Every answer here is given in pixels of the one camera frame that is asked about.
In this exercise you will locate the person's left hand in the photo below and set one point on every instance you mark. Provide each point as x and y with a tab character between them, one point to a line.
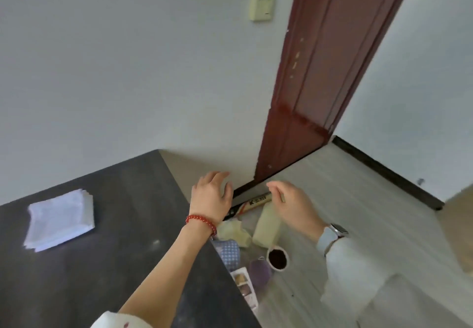
208	200

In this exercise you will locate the stack of white napkins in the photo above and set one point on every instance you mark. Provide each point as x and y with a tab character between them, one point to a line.
59	220

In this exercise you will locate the person's left thumb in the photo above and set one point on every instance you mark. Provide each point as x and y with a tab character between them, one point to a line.
229	191

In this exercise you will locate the red-brown wooden door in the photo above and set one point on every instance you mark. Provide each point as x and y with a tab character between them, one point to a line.
325	72

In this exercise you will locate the blue checked cloth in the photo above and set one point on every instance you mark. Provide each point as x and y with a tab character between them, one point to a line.
227	253

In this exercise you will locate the black baseboard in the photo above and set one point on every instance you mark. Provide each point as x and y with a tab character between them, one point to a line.
388	174

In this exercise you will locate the grey wristwatch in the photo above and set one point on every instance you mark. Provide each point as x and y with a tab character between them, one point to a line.
332	235

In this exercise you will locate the beige furniture piece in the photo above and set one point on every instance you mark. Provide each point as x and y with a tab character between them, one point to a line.
460	228

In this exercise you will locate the purple round pouch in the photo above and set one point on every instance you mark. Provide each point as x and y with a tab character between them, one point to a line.
259	274

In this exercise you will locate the person's right thumb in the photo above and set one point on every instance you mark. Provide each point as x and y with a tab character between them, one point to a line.
279	195

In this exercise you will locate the person's left forearm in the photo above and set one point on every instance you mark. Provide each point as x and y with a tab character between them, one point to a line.
166	268

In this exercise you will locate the person's right forearm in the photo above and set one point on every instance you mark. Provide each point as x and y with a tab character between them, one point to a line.
351	276

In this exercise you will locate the crumpled cream paper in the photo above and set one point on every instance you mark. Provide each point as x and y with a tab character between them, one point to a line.
232	231

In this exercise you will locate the cream wall switch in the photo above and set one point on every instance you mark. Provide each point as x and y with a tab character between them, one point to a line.
262	5

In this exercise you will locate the person's right hand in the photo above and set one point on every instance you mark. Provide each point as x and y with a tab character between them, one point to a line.
295	209

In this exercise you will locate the cream rectangular block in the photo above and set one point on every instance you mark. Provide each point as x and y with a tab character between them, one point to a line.
266	226

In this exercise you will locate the printed paper leaflet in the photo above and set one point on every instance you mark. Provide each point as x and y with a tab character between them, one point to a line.
244	287

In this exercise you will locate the white cup with dark inside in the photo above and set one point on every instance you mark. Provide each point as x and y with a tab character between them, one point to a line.
277	258

